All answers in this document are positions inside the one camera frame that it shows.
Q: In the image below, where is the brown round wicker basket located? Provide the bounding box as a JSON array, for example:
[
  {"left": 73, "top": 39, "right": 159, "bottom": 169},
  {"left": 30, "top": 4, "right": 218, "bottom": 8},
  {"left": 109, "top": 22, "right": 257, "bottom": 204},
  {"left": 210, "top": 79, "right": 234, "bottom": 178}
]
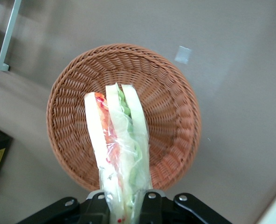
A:
[{"left": 46, "top": 42, "right": 202, "bottom": 192}]

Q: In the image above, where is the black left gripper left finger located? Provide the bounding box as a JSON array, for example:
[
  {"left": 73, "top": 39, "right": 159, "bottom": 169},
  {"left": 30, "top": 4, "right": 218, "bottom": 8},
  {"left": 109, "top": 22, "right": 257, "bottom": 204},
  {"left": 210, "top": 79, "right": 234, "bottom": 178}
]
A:
[{"left": 78, "top": 189, "right": 112, "bottom": 224}]

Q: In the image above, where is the clear tape patch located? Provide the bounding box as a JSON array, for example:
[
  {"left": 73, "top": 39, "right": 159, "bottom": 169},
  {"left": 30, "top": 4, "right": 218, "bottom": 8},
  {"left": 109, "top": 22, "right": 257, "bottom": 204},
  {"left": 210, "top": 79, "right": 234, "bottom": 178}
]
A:
[{"left": 174, "top": 45, "right": 192, "bottom": 65}]

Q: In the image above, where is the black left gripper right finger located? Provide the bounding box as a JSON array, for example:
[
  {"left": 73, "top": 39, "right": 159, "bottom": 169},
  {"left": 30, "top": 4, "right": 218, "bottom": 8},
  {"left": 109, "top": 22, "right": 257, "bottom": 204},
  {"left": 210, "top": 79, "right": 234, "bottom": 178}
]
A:
[{"left": 138, "top": 189, "right": 176, "bottom": 224}]

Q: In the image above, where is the plastic sandwich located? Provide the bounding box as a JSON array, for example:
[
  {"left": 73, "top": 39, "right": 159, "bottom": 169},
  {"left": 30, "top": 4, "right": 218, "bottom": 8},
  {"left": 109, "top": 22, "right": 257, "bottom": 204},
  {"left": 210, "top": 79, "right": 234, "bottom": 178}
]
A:
[{"left": 84, "top": 82, "right": 153, "bottom": 224}]

